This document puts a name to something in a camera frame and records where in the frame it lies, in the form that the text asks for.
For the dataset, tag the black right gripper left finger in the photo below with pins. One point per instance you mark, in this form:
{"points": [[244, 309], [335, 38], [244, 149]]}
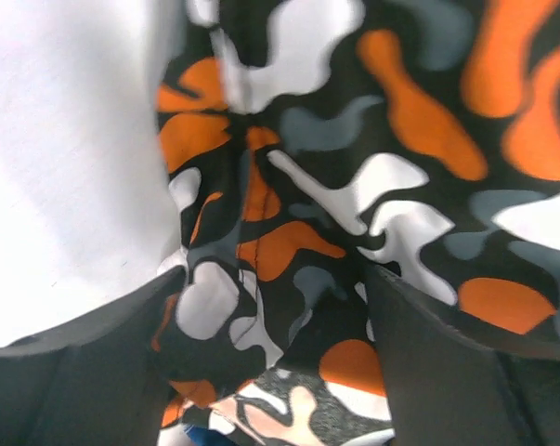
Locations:
{"points": [[91, 381]]}

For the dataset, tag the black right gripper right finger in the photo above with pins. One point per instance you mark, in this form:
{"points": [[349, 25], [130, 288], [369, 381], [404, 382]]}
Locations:
{"points": [[452, 379]]}

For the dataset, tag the black orange camouflage cloth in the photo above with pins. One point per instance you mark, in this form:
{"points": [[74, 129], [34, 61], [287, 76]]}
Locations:
{"points": [[305, 140]]}

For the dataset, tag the blue patterned cloth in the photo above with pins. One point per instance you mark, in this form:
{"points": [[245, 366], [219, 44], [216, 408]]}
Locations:
{"points": [[202, 436]]}

